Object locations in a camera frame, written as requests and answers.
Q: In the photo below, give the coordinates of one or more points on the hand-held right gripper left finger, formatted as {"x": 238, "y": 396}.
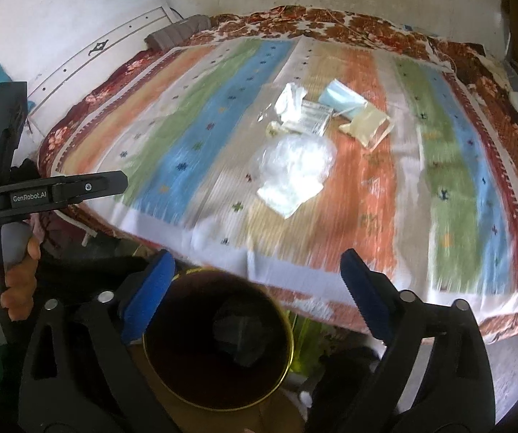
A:
{"x": 148, "y": 295}

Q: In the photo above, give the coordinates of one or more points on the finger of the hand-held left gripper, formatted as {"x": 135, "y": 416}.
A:
{"x": 92, "y": 186}

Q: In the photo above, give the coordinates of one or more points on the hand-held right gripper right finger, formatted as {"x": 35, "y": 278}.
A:
{"x": 367, "y": 293}

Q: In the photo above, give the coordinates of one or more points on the dark round bin yellow rim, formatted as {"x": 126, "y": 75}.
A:
{"x": 196, "y": 338}

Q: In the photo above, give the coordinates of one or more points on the white tissue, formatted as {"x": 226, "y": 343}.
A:
{"x": 284, "y": 200}

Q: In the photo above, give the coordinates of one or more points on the clear plastic bowl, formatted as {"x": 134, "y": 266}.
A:
{"x": 295, "y": 158}

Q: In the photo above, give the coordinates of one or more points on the blue face mask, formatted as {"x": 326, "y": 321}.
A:
{"x": 340, "y": 97}

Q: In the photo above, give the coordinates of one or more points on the clear plastic wrapper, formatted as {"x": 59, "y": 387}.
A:
{"x": 289, "y": 99}

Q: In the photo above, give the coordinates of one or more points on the person's left hand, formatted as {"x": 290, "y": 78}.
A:
{"x": 18, "y": 288}

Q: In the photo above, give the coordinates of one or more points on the green plastic bag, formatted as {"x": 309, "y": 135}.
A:
{"x": 308, "y": 347}

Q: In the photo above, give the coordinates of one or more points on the grey crumpled wrapper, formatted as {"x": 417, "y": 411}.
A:
{"x": 238, "y": 331}

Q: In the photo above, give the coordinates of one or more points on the striped colourful blanket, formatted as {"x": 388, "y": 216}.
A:
{"x": 205, "y": 135}

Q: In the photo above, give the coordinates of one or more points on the white headboard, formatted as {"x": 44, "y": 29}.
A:
{"x": 74, "y": 40}

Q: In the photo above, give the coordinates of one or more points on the yellowish plastic wrapper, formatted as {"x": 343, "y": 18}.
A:
{"x": 367, "y": 126}

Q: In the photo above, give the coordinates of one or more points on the grey folded cloth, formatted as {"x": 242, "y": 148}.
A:
{"x": 173, "y": 34}

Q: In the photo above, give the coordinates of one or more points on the small white carton box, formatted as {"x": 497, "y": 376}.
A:
{"x": 311, "y": 117}

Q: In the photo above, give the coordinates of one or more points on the small yellowish scrap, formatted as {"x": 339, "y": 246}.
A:
{"x": 275, "y": 129}

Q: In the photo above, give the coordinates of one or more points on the striped colourful bed cover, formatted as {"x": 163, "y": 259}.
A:
{"x": 376, "y": 27}

